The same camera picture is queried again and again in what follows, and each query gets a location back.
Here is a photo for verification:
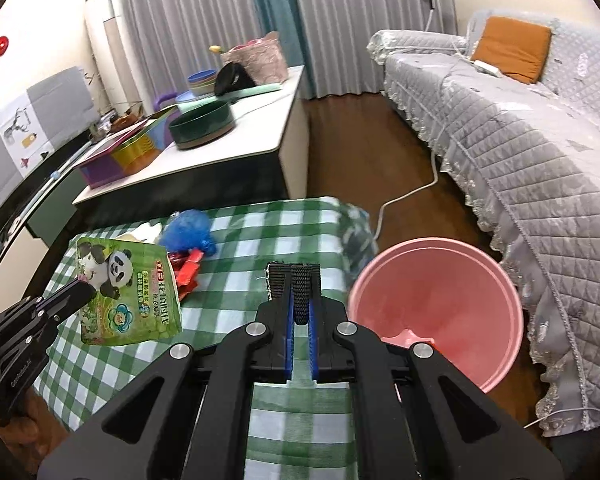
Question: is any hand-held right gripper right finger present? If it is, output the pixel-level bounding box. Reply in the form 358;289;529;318
300;262;564;480

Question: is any pink woven basket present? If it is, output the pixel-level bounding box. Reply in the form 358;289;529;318
221;31;289;85

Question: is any blue plastic bag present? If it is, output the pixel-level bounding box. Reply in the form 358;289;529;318
161;210;218;258

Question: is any thick white cable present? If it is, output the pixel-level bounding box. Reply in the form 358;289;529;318
372;150;441;241

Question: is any green checkered tablecloth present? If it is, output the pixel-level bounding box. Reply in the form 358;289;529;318
32;196;381;480

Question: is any red and white carton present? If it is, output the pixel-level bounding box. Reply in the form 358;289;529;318
169;247;204;303

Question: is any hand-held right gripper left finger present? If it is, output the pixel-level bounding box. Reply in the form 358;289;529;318
37;261;303;480

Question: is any teal curtain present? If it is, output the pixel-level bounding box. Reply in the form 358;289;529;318
245;0;313;101

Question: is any orange cushion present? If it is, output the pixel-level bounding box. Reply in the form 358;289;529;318
470;16;552;85

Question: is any green panda tissue packet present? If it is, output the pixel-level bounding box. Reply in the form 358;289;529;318
70;234;183;347

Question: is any grey curtain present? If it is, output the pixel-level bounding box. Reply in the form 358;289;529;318
287;0;453;98
105;0;261;106

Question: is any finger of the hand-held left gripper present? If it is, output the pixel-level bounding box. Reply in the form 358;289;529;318
0;279;97;357

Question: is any black bag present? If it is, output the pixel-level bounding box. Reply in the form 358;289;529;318
213;61;257;98

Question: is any television with grey cover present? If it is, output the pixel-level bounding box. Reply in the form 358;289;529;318
0;66;93;211

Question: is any pink plastic basin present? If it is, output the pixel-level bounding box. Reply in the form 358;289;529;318
347;238;525;395

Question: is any colourful striped storage box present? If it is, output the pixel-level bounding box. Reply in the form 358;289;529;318
75;107;178;190

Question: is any light green board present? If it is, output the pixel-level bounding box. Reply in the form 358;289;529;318
225;82;285;106

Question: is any brown tea set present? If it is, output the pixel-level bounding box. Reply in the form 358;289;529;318
92;102;146;141

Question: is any sofa with grey quilted cover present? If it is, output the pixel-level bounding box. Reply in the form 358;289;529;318
367;8;600;438

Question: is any thin white cable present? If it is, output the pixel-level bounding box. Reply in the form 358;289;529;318
524;404;600;429

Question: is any television cabinet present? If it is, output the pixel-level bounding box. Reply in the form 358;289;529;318
0;125;98;306

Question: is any white coffee table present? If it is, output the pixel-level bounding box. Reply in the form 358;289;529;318
72;65;311;216

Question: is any dark green round basin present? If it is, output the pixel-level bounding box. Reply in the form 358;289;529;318
168;99;237;151

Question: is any stack of blue bowls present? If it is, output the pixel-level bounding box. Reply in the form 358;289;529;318
187;70;220;97

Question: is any white tissue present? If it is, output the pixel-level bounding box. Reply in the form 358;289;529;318
116;221;166;246

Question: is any white standing air conditioner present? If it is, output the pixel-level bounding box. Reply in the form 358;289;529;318
84;0;146;116

